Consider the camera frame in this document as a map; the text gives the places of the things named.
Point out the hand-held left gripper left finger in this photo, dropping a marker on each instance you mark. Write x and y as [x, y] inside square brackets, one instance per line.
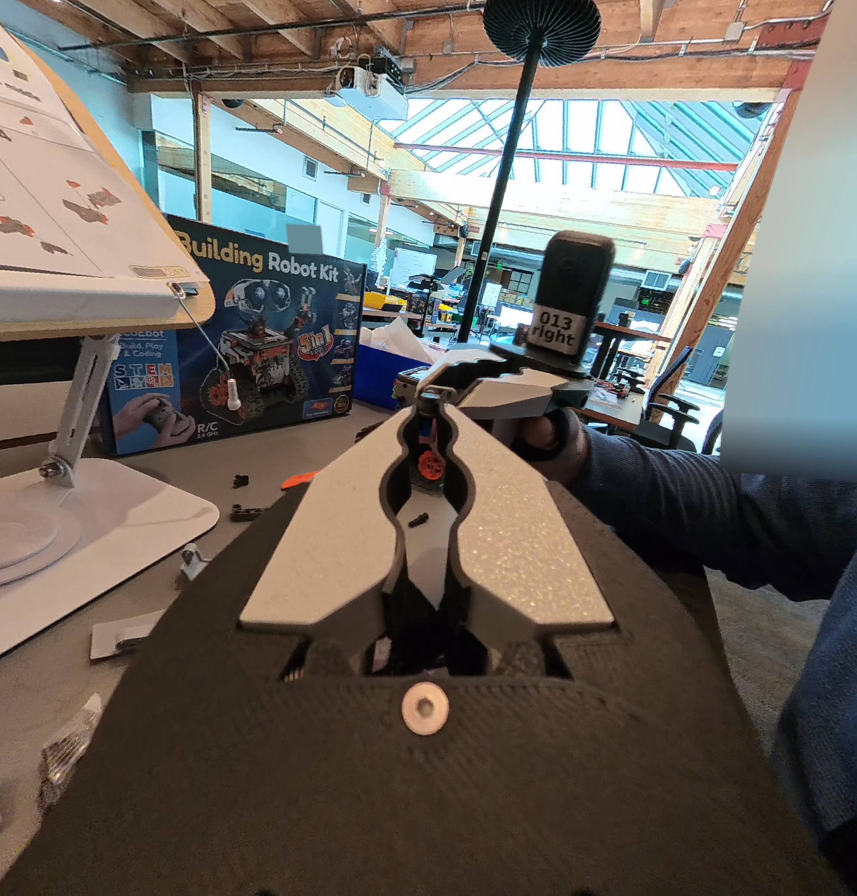
[316, 560]

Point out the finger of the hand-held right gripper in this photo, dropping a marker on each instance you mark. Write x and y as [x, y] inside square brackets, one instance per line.
[442, 381]
[519, 395]

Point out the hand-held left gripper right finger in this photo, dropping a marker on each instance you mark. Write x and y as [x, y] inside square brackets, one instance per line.
[533, 560]

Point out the person's right forearm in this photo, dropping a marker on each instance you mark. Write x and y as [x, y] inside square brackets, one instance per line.
[680, 504]

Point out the person's right hand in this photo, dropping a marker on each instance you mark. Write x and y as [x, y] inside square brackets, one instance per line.
[576, 448]

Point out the white paper sheet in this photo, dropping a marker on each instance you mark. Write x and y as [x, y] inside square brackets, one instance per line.
[400, 339]

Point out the blue plastic bin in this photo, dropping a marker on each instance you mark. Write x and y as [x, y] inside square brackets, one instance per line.
[376, 381]

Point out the short dark grey angled beam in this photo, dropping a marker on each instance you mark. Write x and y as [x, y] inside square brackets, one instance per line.
[250, 512]

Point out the orange angled block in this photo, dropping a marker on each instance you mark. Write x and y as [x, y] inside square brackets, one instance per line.
[299, 479]

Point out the light grey curved panel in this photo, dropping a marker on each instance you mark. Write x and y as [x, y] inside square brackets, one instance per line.
[194, 560]

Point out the black office chair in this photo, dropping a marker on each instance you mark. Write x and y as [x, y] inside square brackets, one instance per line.
[670, 406]

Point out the blue toy robot box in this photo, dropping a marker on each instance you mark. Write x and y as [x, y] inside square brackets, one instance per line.
[260, 315]

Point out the white book stand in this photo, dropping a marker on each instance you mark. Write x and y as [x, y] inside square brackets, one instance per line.
[120, 518]

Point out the light grey box piece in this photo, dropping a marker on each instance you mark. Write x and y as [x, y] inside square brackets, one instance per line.
[120, 637]

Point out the dark grey connectors plastic bag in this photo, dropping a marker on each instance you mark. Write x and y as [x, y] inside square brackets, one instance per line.
[68, 749]

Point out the person's blue sweater torso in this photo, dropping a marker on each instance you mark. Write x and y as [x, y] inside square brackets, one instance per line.
[834, 700]

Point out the instruction booklet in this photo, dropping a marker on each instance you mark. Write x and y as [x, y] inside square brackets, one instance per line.
[50, 196]

